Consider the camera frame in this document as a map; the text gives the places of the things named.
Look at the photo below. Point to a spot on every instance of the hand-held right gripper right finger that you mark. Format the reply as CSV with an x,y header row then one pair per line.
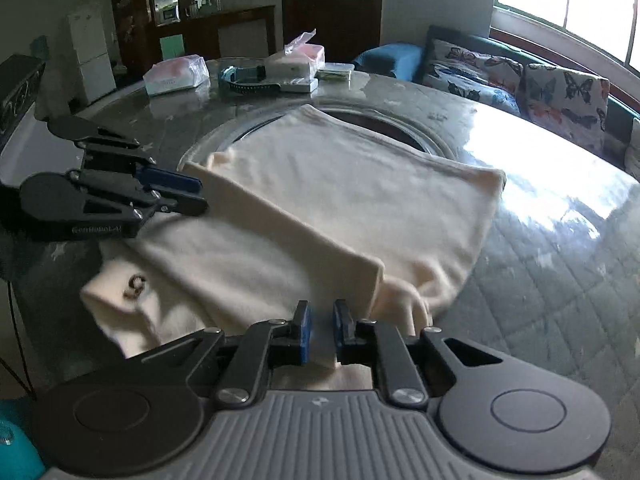
x,y
341,332

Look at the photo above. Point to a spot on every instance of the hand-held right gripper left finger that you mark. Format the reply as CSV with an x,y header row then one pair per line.
x,y
303,335

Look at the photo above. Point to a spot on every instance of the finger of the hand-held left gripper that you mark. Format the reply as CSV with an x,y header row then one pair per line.
x,y
170,179
185,206

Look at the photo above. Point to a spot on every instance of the cream knit sweater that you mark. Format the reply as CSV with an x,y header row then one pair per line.
x,y
320,195

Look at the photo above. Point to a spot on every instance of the pink tissue pack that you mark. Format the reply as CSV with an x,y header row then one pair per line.
x,y
175,76

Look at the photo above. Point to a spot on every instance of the white refrigerator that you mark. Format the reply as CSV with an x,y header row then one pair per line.
x,y
92,55

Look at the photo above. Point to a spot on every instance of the dark wooden cabinet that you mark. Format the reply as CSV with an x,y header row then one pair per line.
x,y
200,25

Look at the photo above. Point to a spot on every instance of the white flat box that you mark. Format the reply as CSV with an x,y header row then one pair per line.
x,y
295,74

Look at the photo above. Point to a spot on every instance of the green flat packet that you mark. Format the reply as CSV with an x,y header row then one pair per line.
x,y
334,73

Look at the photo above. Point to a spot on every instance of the glass turntable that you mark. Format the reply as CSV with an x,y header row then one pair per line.
x,y
380,122

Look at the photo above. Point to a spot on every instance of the dark wooden door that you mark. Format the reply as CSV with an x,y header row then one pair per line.
x,y
330,20

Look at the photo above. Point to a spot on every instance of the teal plastic object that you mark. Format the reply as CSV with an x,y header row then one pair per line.
x,y
17,445

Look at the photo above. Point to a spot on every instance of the blue pillow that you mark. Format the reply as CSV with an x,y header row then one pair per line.
x,y
387,60

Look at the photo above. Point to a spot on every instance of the butterfly print cushion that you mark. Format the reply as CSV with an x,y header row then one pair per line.
x,y
475,72
565,97

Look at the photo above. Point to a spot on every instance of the teal sofa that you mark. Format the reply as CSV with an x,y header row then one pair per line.
x,y
487,47

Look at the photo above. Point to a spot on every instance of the window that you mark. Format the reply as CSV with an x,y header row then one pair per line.
x,y
575,0

